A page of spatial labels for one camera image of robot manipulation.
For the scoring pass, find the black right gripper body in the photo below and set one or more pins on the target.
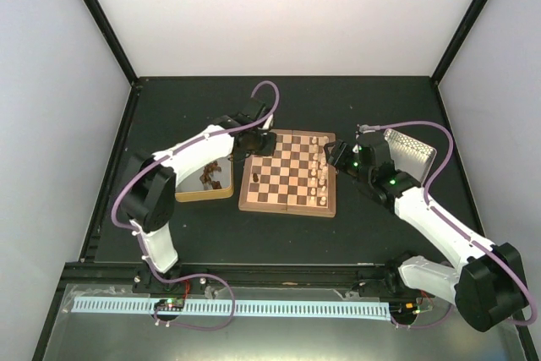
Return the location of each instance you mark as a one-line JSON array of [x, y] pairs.
[[366, 171]]

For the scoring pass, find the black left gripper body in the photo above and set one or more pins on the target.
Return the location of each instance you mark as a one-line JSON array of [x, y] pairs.
[[260, 148]]

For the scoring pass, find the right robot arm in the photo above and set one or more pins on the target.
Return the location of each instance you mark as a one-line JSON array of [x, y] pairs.
[[484, 281]]

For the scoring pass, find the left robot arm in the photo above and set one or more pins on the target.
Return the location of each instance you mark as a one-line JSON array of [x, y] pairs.
[[146, 203]]

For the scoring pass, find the wooden chess board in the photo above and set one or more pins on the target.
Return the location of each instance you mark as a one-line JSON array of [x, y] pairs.
[[284, 178]]

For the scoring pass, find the right controller board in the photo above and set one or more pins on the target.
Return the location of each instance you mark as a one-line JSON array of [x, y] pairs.
[[406, 308]]

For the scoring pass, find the controller board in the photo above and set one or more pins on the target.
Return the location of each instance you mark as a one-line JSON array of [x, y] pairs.
[[406, 308], [170, 304]]

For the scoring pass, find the left controller board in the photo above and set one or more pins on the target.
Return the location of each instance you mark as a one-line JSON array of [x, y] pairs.
[[170, 304]]

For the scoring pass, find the white queen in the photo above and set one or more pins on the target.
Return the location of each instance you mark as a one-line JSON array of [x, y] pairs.
[[324, 172]]

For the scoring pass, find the yellow metal tin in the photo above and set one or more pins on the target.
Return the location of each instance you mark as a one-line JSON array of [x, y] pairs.
[[214, 181]]

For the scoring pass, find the black frame post right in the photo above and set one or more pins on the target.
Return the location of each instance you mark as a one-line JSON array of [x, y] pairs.
[[474, 9]]

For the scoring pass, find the black frame post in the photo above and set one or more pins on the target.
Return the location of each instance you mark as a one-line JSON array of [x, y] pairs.
[[103, 24], [474, 9]]

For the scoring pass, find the white slotted cable duct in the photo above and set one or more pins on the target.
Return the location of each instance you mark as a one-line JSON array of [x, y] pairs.
[[238, 308]]

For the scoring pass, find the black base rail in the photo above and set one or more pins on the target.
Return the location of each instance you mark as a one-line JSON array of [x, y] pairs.
[[371, 281]]

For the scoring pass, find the black frame post left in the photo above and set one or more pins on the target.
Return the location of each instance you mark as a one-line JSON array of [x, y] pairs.
[[103, 24]]

